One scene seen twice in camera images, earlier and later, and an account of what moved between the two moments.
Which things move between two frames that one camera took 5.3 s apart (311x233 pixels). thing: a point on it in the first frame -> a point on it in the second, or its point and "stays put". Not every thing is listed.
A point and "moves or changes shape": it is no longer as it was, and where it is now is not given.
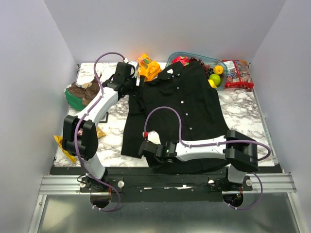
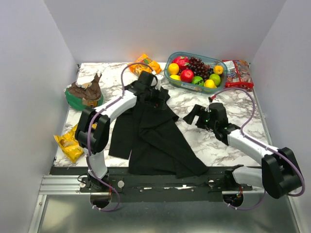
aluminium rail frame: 269,208 stays put
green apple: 215,78 stays put
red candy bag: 238,74 stays put
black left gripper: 134,80 -> 157,102
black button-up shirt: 180,105 moves or changes shape
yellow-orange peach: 218,69 stays put
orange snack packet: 148,69 stays put
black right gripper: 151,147 -> 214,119
